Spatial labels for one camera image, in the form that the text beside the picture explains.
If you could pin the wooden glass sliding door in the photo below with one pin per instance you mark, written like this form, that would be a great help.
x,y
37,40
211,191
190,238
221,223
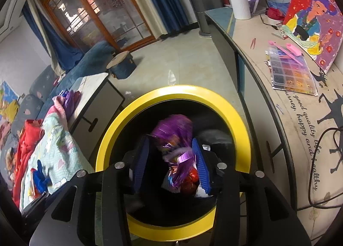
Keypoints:
x,y
93,7

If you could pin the grey bedside table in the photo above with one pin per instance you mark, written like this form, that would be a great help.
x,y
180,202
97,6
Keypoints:
x,y
91,85

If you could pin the pink cloth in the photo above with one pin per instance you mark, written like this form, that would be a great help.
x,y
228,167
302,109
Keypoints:
x,y
57,105

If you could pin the cartoon cat printed blanket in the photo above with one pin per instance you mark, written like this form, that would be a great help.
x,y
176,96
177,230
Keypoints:
x,y
59,149

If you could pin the purple candy wrapper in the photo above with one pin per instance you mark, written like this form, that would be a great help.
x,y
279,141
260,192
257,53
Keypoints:
x,y
171,130

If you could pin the round blue stool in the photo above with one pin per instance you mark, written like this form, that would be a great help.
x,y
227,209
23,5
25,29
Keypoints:
x,y
120,57

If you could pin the pink plastic scoop tray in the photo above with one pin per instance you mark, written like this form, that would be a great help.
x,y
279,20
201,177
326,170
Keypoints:
x,y
293,49

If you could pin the clear bead organizer box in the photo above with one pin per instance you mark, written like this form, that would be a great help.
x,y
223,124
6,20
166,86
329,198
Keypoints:
x,y
292,74

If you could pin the red blanket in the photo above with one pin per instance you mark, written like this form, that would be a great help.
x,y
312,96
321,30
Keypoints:
x,y
24,154

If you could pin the yellow rimmed black trash bin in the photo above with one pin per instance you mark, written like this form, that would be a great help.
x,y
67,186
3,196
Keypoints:
x,y
171,93

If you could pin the white ribbed vase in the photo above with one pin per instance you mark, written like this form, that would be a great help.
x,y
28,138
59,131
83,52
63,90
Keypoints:
x,y
239,2

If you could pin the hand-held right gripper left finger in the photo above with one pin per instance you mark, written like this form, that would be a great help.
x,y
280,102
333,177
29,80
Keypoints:
x,y
142,160

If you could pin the blue grey heart sofa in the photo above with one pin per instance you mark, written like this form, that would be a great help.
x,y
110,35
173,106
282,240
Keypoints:
x,y
80,61

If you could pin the colourful figure painting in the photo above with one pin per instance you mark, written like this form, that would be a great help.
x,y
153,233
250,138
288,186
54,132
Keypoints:
x,y
316,20

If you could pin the red plastic bag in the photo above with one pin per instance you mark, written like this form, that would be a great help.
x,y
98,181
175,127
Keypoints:
x,y
189,185

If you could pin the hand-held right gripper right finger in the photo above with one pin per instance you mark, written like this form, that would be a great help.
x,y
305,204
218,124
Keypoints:
x,y
202,168

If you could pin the pink tweezers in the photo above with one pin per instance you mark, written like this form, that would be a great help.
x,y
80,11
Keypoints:
x,y
253,43

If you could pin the red cloth bundle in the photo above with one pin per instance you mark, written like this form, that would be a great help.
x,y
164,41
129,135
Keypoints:
x,y
276,14

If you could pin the wall map poster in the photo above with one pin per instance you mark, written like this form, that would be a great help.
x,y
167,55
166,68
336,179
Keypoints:
x,y
8,101

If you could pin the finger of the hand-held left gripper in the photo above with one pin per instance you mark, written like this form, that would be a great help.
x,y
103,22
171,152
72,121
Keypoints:
x,y
40,179

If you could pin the white plastic package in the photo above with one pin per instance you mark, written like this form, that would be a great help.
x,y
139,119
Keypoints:
x,y
167,181

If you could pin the purple satin cloth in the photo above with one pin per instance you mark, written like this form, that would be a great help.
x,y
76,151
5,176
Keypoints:
x,y
71,100

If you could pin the beige printed table cover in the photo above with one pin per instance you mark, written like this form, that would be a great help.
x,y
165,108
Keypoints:
x,y
294,128

